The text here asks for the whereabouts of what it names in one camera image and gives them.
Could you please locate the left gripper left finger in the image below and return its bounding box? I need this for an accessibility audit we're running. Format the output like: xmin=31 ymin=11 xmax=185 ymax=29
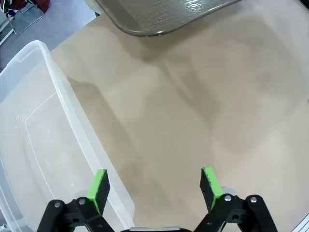
xmin=36 ymin=169 xmax=114 ymax=232

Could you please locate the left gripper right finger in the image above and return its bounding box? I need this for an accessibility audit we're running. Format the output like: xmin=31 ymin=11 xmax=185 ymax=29
xmin=193 ymin=166 xmax=280 ymax=232

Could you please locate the dark brown serving tray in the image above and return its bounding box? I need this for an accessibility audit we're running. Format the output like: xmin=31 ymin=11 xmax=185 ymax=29
xmin=95 ymin=0 xmax=242 ymax=37

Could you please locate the clear plastic storage box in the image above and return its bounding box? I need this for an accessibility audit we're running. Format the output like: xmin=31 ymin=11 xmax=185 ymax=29
xmin=0 ymin=40 xmax=136 ymax=232

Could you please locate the red and blue clothing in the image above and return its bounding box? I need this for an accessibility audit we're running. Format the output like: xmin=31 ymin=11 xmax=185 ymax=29
xmin=14 ymin=0 xmax=50 ymax=13

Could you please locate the aluminium profile rail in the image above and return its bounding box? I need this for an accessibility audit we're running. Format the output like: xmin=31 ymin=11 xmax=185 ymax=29
xmin=293 ymin=214 xmax=309 ymax=232

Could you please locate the metal frame chair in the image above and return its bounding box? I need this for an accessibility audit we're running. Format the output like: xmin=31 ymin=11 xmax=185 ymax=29
xmin=7 ymin=3 xmax=44 ymax=35

